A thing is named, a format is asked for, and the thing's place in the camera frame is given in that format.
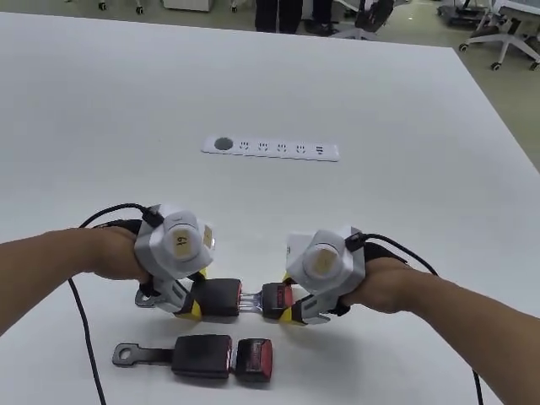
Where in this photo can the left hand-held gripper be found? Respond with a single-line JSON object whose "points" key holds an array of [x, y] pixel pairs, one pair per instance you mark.
{"points": [[169, 253]]}

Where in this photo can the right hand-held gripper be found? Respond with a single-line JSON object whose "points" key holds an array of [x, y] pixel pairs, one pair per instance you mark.
{"points": [[325, 261]]}

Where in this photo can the seat belt buckle metal bracket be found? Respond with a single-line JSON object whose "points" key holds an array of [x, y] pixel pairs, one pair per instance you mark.
{"points": [[219, 299]]}

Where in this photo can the person's right forearm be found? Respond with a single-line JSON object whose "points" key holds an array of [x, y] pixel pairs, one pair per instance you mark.
{"points": [[476, 325]]}

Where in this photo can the person's left forearm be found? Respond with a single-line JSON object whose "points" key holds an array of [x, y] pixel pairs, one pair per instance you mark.
{"points": [[42, 274]]}

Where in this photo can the person's left hand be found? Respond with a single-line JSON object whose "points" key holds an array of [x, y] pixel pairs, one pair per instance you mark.
{"points": [[120, 257]]}

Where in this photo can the person's right hand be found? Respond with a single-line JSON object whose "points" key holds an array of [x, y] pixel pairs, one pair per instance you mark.
{"points": [[379, 287]]}

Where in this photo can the white power strip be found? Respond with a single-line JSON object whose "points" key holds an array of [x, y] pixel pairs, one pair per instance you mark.
{"points": [[270, 148]]}

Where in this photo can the white cabinet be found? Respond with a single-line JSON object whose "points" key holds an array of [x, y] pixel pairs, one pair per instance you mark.
{"points": [[185, 4]]}

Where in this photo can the black office chair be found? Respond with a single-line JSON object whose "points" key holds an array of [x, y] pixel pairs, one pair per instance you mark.
{"points": [[367, 19]]}

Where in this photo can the white office chair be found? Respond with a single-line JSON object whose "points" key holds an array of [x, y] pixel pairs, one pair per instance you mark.
{"points": [[506, 34]]}

